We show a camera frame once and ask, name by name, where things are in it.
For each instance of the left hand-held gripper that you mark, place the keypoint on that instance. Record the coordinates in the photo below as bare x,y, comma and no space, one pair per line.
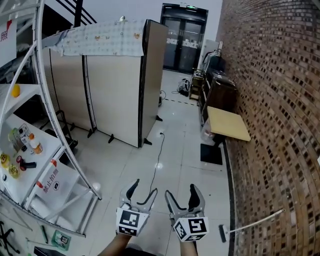
131,220

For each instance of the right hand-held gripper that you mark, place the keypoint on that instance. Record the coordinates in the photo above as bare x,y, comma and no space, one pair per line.
191,227

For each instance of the person's right forearm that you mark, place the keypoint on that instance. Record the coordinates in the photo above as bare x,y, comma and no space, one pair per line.
187,248

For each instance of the person's left forearm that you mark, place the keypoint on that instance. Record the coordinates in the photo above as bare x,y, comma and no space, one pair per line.
117,246

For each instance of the person's dark clothing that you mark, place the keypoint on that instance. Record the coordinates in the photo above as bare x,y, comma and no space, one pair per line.
150,252

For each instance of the clear plastic bag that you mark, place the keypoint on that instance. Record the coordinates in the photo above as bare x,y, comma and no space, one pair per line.
207,132

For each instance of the white paper sign black print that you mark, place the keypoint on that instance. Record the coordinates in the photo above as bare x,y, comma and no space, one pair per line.
56,181

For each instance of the green packet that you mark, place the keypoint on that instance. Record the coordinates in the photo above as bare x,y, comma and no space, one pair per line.
60,238

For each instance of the small yellow-topped table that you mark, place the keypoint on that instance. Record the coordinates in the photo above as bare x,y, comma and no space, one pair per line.
227,122

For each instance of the black metal stand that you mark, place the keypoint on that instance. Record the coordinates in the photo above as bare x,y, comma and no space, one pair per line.
63,127

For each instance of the beige folding partition screen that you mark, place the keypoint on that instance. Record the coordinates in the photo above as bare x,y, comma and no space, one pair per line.
112,95

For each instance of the orange juice bottle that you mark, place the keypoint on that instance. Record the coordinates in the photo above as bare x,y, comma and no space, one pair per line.
36,146

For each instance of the dark wooden cabinet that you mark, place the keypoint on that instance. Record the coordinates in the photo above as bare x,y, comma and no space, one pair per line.
221,92

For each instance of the grey bag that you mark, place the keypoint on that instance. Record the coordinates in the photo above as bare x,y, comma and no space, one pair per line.
184,86

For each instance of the gold metal trolley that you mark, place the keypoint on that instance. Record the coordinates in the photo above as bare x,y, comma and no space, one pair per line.
196,85

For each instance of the red and black tool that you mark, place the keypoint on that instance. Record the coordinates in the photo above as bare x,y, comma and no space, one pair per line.
25,164

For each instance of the yellow-green round container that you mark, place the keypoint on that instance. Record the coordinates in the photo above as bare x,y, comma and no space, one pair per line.
14,170

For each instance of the black chair base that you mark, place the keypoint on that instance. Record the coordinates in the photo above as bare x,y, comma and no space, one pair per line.
6,237

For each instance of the white metal shelf rack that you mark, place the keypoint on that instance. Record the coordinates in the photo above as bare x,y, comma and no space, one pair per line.
40,75

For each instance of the yellow round fruit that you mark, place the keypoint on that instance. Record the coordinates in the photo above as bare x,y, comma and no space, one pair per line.
16,90

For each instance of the patterned light cloth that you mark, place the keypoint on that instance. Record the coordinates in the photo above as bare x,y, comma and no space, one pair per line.
100,37

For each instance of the black glass double door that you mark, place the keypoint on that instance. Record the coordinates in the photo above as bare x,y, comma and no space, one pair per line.
185,37

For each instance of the metal clip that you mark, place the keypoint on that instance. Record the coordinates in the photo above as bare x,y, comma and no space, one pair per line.
121,19

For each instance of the green exit sign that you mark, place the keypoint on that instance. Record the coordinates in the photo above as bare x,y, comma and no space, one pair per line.
190,7

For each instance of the black staircase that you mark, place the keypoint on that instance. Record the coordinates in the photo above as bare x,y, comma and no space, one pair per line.
75,12

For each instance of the white paper sign red corner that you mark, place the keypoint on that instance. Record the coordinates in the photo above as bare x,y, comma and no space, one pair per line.
7,42

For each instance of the beige partition screen black frame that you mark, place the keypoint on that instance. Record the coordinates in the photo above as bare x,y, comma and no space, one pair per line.
152,75

